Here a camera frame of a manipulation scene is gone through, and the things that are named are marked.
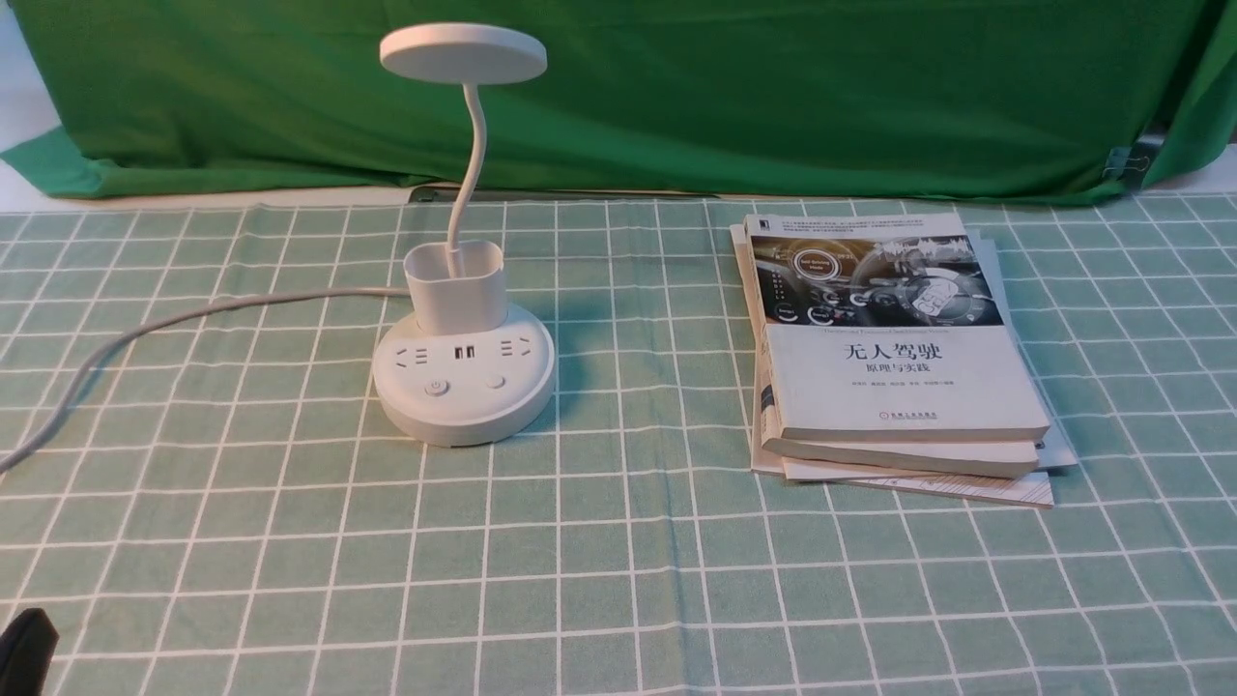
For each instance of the white desk lamp with sockets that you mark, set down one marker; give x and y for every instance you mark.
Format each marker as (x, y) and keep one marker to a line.
(468, 366)

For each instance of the green backdrop cloth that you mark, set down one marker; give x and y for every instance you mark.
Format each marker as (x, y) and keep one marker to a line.
(989, 100)

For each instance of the green checked tablecloth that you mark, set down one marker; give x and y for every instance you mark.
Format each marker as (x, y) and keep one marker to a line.
(230, 512)

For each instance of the top book with car cover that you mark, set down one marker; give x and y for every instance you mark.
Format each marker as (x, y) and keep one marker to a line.
(894, 329)

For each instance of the bottom thin book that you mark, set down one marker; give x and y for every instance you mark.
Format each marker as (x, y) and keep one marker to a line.
(997, 472)

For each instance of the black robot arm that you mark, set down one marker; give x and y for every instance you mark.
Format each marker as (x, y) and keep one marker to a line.
(27, 647)

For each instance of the metal binder clip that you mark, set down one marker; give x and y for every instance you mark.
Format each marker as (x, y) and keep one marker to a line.
(1130, 165)

